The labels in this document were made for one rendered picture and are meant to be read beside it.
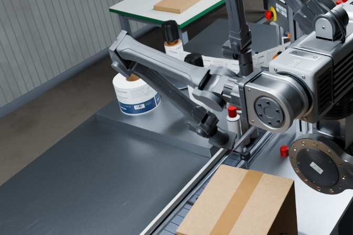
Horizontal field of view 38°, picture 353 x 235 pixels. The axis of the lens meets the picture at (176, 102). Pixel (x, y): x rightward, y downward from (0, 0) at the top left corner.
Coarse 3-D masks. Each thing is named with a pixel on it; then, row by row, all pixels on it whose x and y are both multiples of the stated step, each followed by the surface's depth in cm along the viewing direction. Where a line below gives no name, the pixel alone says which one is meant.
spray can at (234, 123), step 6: (228, 108) 196; (234, 108) 195; (234, 114) 195; (228, 120) 197; (234, 120) 196; (240, 120) 198; (228, 126) 199; (234, 126) 197; (240, 126) 199; (234, 132) 199; (240, 132) 200; (240, 150) 203
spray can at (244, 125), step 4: (236, 108) 199; (240, 112) 199; (240, 116) 200; (244, 124) 202; (244, 128) 203; (248, 128) 205; (244, 132) 204; (248, 136) 206; (248, 140) 207; (244, 144) 207; (248, 144) 208
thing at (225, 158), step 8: (240, 144) 197; (224, 160) 190; (216, 168) 187; (208, 176) 184; (200, 184) 181; (192, 192) 178; (184, 200) 175; (176, 208) 173; (168, 224) 169; (160, 232) 166
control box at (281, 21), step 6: (270, 0) 201; (276, 0) 195; (270, 6) 202; (276, 12) 198; (276, 18) 200; (282, 18) 195; (288, 18) 190; (282, 24) 197; (288, 24) 192; (288, 30) 193
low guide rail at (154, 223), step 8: (216, 160) 200; (208, 168) 197; (200, 176) 193; (192, 184) 190; (184, 192) 187; (176, 200) 184; (168, 208) 180; (160, 216) 178; (152, 224) 175; (144, 232) 173
